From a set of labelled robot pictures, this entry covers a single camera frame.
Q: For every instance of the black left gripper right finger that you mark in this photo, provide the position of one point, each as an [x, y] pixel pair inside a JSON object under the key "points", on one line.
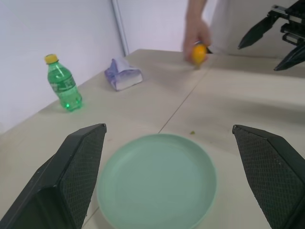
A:
{"points": [[274, 176]]}

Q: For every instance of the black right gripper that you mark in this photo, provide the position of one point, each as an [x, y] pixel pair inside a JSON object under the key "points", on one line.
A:
{"points": [[294, 21]]}

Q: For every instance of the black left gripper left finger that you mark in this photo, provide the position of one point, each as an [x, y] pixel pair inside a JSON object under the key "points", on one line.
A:
{"points": [[59, 176]]}

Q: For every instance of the orange round fruit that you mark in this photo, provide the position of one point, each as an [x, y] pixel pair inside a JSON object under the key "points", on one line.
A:
{"points": [[199, 54]]}

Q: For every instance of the pale green round plate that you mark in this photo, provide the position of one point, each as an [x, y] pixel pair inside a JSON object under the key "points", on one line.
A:
{"points": [[157, 181]]}

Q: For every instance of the person's bare hand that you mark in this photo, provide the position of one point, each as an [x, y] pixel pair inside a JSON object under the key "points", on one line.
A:
{"points": [[197, 31]]}

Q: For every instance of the small green crumb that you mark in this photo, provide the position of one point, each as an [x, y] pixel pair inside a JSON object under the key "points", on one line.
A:
{"points": [[192, 132]]}

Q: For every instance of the green soda bottle yellow cap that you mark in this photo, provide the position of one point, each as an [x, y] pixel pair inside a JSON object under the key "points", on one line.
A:
{"points": [[63, 83]]}

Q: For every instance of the purple tissue pack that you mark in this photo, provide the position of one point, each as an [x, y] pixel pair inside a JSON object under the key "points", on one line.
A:
{"points": [[124, 76]]}

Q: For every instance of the grey wall corner strip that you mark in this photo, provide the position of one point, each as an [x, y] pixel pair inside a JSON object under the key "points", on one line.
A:
{"points": [[120, 26]]}

